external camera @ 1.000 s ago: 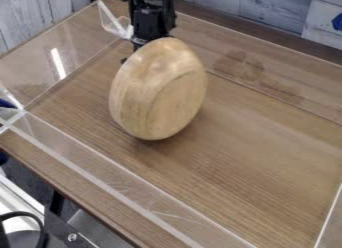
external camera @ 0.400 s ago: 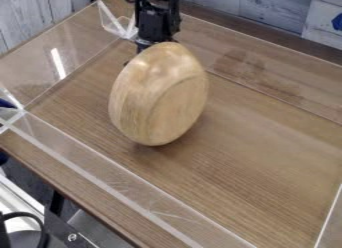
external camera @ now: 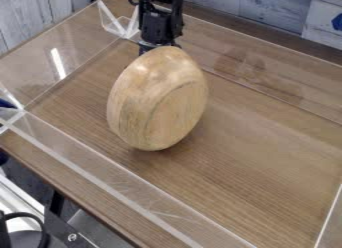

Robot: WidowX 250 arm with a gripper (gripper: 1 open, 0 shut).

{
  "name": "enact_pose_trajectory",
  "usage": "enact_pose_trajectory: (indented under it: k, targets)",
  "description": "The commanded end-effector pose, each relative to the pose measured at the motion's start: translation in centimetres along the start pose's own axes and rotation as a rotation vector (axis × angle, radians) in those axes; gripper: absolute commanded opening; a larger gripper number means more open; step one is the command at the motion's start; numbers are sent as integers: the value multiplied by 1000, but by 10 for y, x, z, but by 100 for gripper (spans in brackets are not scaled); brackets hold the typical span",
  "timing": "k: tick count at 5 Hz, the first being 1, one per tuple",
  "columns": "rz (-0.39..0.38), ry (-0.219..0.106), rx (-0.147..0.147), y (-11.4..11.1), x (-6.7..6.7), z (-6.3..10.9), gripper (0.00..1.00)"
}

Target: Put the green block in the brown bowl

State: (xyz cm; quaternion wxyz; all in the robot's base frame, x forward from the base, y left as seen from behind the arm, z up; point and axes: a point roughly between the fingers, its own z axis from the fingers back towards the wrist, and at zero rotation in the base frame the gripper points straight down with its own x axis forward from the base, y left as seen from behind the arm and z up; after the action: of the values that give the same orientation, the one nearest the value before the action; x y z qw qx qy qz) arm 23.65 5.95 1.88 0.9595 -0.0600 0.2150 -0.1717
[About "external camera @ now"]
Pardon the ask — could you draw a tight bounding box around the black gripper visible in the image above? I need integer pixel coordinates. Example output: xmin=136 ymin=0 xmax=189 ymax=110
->
xmin=137 ymin=41 xmax=180 ymax=56

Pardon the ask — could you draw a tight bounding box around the brown wooden bowl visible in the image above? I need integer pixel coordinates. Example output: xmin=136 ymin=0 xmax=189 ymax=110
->
xmin=106 ymin=46 xmax=208 ymax=151

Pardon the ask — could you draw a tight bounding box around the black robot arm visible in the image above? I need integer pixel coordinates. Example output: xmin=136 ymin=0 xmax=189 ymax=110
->
xmin=137 ymin=0 xmax=184 ymax=55

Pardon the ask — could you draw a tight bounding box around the black table leg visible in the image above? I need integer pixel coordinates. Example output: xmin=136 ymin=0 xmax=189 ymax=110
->
xmin=49 ymin=191 xmax=65 ymax=216

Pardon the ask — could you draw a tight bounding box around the metal plate with screw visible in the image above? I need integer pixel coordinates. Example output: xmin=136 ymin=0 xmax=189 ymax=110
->
xmin=43 ymin=211 xmax=98 ymax=248

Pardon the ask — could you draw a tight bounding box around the clear acrylic corner bracket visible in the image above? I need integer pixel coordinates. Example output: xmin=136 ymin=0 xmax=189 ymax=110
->
xmin=97 ymin=0 xmax=138 ymax=39

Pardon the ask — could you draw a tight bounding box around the black cable loop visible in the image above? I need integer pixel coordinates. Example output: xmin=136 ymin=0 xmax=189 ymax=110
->
xmin=0 ymin=211 xmax=50 ymax=248

